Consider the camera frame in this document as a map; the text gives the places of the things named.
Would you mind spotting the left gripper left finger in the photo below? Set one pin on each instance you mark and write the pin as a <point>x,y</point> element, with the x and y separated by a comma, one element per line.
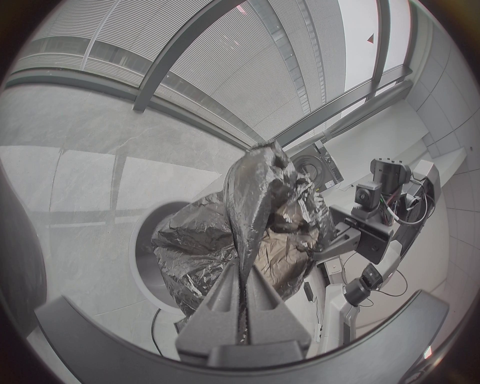
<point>217,318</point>

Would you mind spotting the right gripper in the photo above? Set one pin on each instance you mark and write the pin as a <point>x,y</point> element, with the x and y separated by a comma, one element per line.
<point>373,240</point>

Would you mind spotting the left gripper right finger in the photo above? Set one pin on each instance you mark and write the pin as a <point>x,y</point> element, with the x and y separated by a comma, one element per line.
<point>266,318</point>

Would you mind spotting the black plastic bag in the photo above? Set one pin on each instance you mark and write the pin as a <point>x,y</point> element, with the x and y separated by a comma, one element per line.
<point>195,240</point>

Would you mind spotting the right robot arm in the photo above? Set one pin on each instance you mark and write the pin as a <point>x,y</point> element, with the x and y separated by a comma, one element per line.
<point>390,174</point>

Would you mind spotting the white trash bin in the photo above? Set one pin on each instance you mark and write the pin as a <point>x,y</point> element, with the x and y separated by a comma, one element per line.
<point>148,273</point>

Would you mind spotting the black power adapter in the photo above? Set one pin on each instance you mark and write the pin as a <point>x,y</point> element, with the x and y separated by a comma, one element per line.
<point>309,291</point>

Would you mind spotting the grey washing machine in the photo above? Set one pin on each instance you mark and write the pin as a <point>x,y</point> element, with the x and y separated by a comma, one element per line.
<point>318,168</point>

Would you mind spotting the window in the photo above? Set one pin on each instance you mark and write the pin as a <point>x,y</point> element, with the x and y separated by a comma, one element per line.
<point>168,63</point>

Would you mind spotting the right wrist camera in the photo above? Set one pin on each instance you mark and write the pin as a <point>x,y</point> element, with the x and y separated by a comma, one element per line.
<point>367,195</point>

